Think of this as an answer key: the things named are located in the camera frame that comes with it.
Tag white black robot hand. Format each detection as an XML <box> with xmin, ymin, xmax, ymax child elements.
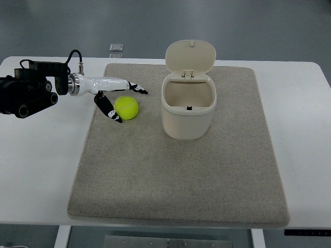
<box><xmin>70</xmin><ymin>73</ymin><xmax>148</xmax><ymax>123</ymax></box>

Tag yellow tennis ball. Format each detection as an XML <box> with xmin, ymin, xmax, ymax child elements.
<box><xmin>114</xmin><ymin>96</ymin><xmax>139</xmax><ymax>120</ymax></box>

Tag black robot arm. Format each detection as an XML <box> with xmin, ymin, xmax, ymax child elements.
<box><xmin>1</xmin><ymin>50</ymin><xmax>83</xmax><ymax>118</ymax></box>

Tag clear floor socket cover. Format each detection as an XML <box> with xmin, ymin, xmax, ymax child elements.
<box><xmin>109</xmin><ymin>43</ymin><xmax>124</xmax><ymax>52</ymax></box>

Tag grey felt mat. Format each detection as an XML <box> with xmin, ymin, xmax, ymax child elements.
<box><xmin>67</xmin><ymin>64</ymin><xmax>290</xmax><ymax>228</ymax></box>

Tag beige plastic bin with lid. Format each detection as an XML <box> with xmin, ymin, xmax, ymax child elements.
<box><xmin>161</xmin><ymin>40</ymin><xmax>217</xmax><ymax>140</ymax></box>

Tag white left table leg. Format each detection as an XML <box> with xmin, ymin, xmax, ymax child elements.
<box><xmin>54</xmin><ymin>225</ymin><xmax>71</xmax><ymax>248</ymax></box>

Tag white table leg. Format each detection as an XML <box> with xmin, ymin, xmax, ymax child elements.
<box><xmin>251</xmin><ymin>229</ymin><xmax>266</xmax><ymax>248</ymax></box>
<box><xmin>54</xmin><ymin>225</ymin><xmax>71</xmax><ymax>248</ymax></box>

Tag white right table leg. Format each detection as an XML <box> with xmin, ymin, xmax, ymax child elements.
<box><xmin>251</xmin><ymin>229</ymin><xmax>266</xmax><ymax>248</ymax></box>

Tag black table control panel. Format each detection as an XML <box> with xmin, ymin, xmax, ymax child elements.
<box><xmin>284</xmin><ymin>229</ymin><xmax>331</xmax><ymax>237</ymax></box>

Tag metal table base plate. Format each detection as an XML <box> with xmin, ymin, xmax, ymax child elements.
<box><xmin>103</xmin><ymin>235</ymin><xmax>233</xmax><ymax>248</ymax></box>

